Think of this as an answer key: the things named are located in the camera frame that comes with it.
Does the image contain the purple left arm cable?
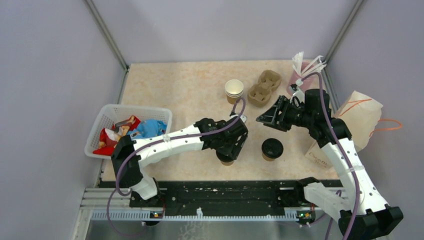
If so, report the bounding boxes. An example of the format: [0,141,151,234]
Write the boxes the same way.
[105,96,247,239]

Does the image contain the white plastic basket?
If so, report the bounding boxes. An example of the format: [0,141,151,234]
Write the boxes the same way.
[84,104,173,159]

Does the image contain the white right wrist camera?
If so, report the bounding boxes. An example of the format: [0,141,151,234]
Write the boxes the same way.
[289,78,305,104]

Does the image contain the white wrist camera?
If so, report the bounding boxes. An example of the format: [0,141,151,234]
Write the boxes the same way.
[236,114,247,124]
[289,78,305,104]

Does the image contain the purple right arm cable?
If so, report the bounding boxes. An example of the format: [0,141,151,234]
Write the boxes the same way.
[298,71,361,240]

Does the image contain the pink straw holder cup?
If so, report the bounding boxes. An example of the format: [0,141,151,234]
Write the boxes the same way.
[286,61,316,96]

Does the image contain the blue snack bag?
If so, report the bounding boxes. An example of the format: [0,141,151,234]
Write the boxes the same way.
[127,119,168,140]

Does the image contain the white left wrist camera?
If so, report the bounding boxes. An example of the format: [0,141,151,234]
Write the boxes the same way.
[236,114,247,124]

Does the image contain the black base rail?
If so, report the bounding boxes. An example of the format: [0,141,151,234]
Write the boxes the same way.
[99,179,360,220]

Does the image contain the red snack bag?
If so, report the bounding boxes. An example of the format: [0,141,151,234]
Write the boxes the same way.
[92,115,141,156]

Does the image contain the brown pulp cup carrier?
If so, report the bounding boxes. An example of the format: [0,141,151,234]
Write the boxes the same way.
[247,69,282,107]

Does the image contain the stack of paper cups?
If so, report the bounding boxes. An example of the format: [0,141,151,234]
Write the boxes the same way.
[224,79,244,105]

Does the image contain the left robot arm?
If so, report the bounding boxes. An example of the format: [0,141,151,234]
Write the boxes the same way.
[111,113,248,207]

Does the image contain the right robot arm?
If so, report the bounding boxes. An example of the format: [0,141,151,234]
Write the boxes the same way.
[256,89,404,240]

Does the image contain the paper takeout bag orange handles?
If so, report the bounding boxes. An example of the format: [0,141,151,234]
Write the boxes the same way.
[304,90,404,169]

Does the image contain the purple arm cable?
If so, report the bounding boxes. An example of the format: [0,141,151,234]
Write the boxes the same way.
[298,71,361,240]
[105,96,247,239]

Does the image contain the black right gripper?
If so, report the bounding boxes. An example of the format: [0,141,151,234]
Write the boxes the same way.
[256,95,314,132]

